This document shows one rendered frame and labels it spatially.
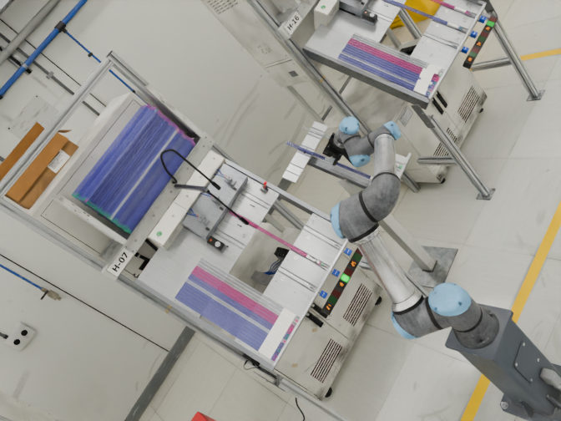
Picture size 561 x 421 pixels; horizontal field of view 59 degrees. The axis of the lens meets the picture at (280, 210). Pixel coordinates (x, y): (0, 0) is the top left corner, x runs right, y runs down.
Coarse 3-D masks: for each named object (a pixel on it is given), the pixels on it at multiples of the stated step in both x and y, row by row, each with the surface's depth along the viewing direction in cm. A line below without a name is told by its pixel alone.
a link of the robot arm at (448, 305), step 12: (444, 288) 160; (456, 288) 158; (432, 300) 160; (444, 300) 158; (456, 300) 155; (468, 300) 157; (432, 312) 160; (444, 312) 156; (456, 312) 155; (468, 312) 157; (480, 312) 161; (444, 324) 160; (456, 324) 159; (468, 324) 159
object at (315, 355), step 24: (264, 240) 286; (288, 240) 269; (240, 264) 288; (264, 264) 271; (336, 264) 257; (264, 288) 257; (360, 288) 268; (312, 312) 251; (336, 312) 260; (360, 312) 270; (312, 336) 252; (336, 336) 261; (288, 360) 245; (312, 360) 253; (336, 360) 263; (312, 384) 255
